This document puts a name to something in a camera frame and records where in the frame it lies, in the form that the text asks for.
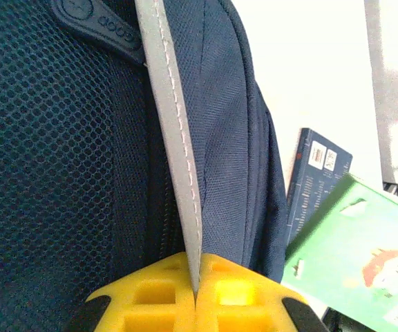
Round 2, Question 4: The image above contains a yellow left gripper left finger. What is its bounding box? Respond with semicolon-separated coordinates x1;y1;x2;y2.
64;251;198;332

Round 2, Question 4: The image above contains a navy blue book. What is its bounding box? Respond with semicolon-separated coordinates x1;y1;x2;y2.
285;127;354;250

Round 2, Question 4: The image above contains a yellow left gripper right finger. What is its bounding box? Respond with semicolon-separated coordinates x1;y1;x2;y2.
195;252;328;332

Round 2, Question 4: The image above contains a green book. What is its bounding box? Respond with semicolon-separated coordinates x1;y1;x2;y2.
283;172;398;332

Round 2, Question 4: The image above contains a navy blue backpack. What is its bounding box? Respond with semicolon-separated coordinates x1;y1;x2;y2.
0;0;290;332

